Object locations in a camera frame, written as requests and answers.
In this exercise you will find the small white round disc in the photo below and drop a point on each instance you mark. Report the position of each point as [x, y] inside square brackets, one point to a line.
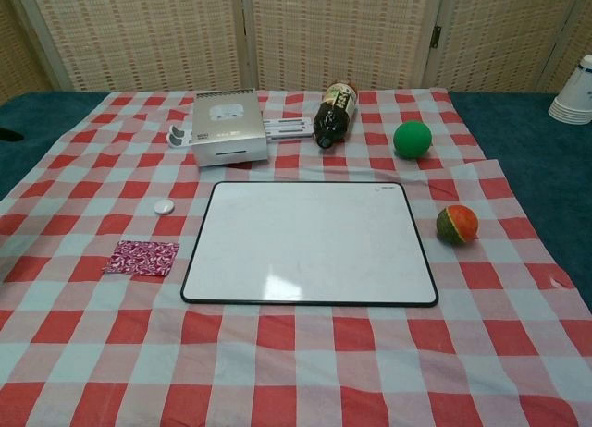
[163, 207]

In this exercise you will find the white board with black rim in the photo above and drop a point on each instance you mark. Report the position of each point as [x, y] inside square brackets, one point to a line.
[309, 242]

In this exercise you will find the white folding stand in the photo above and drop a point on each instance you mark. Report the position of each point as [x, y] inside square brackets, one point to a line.
[289, 127]

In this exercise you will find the dark brown drink bottle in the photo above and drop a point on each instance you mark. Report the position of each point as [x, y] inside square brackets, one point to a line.
[335, 115]

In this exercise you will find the silver cardboard box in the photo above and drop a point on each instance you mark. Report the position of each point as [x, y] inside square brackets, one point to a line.
[227, 127]

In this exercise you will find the green ball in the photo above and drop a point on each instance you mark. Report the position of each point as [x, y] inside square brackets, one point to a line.
[412, 140]

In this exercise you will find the red white checkered tablecloth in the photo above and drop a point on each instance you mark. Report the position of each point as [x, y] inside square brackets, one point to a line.
[296, 353]

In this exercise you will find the orange and green pumpkin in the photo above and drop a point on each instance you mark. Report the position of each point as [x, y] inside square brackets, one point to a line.
[457, 224]

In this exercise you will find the brass screen hinge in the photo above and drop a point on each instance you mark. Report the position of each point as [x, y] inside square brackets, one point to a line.
[435, 36]

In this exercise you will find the woven folding screen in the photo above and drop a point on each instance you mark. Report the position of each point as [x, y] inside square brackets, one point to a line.
[139, 29]

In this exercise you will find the teal table cover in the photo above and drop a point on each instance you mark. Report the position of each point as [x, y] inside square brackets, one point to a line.
[532, 131]

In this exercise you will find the stack of white paper cups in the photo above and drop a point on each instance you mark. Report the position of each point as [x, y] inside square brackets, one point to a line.
[573, 96]

